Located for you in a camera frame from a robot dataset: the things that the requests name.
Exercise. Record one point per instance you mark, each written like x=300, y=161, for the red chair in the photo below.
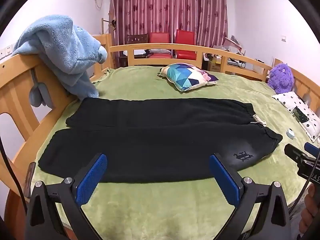
x=160, y=37
x=185, y=38

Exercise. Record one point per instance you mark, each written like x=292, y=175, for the white wall socket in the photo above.
x=8, y=49

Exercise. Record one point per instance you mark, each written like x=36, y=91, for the wooden bed frame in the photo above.
x=15, y=80

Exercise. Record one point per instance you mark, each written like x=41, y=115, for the cardboard box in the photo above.
x=215, y=66

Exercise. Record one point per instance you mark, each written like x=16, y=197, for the red patterned curtain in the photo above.
x=162, y=7

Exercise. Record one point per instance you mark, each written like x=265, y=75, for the light blue plush blanket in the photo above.
x=62, y=47

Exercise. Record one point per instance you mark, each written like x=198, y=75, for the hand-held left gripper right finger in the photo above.
x=225, y=180

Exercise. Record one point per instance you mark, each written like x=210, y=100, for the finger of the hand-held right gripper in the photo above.
x=311, y=147
x=293, y=152

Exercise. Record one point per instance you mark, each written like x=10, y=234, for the dark wooden chair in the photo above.
x=137, y=39

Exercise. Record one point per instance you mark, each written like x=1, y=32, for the white wall switch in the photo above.
x=283, y=38

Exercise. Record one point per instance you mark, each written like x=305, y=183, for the green fleece blanket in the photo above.
x=150, y=210

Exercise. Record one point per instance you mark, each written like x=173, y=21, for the geometric print pillow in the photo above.
x=186, y=76

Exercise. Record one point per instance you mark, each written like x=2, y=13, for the wooden coat stand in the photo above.
x=110, y=25

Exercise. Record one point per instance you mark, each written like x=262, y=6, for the person's grey trousers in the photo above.
x=296, y=225

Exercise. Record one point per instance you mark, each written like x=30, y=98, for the person's right hand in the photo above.
x=310, y=205

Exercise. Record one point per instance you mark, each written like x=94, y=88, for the white floral pillow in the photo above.
x=290, y=102

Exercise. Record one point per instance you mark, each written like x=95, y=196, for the purple plush toy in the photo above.
x=280, y=78

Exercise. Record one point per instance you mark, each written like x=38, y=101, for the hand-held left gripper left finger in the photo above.
x=91, y=177

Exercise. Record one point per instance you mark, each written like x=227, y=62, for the black pants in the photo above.
x=150, y=142

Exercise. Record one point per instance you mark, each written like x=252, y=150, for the small round light blue case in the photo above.
x=290, y=133

